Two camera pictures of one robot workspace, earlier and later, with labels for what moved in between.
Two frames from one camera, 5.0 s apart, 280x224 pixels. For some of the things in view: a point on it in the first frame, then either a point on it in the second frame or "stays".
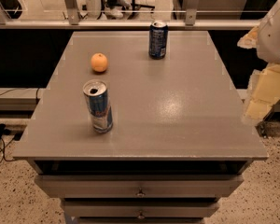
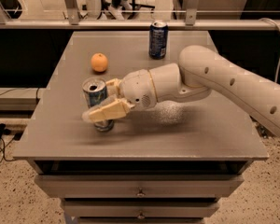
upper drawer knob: x=140 y=193 stays
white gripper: x=274 y=37 → x=136 y=87
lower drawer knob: x=141 y=217 stays
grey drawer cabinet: x=178 y=142 stays
